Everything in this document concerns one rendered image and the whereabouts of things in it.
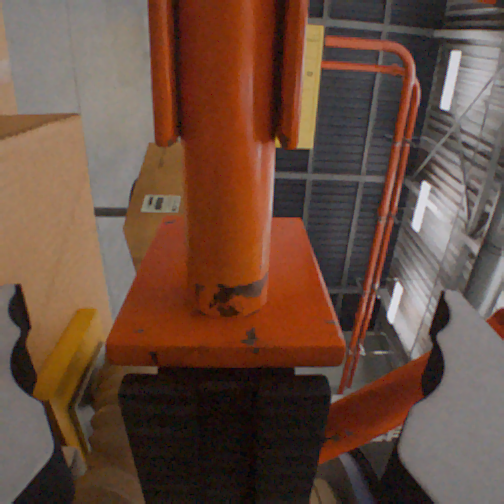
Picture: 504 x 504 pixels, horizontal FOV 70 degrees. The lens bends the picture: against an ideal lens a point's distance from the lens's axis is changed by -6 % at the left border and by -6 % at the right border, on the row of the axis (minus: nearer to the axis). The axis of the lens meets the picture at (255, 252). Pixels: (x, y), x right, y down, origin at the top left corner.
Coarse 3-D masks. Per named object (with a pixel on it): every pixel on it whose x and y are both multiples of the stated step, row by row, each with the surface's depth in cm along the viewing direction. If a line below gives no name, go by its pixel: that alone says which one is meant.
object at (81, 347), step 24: (96, 312) 30; (72, 336) 27; (96, 336) 30; (48, 360) 25; (72, 360) 25; (96, 360) 28; (48, 384) 23; (72, 384) 25; (48, 408) 22; (72, 408) 24; (72, 432) 25
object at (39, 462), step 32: (0, 288) 10; (0, 320) 9; (0, 352) 8; (0, 384) 7; (32, 384) 9; (0, 416) 7; (32, 416) 7; (0, 448) 6; (32, 448) 6; (0, 480) 5; (32, 480) 6; (64, 480) 6
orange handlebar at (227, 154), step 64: (192, 0) 7; (256, 0) 7; (192, 64) 7; (256, 64) 7; (192, 128) 8; (256, 128) 8; (192, 192) 9; (256, 192) 8; (192, 256) 9; (256, 256) 9
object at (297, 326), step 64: (128, 320) 10; (192, 320) 10; (256, 320) 10; (320, 320) 10; (128, 384) 9; (192, 384) 9; (256, 384) 9; (320, 384) 9; (192, 448) 9; (256, 448) 10; (320, 448) 10
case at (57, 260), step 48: (0, 144) 19; (48, 144) 25; (0, 192) 19; (48, 192) 25; (0, 240) 20; (48, 240) 25; (96, 240) 34; (48, 288) 25; (96, 288) 34; (48, 336) 25
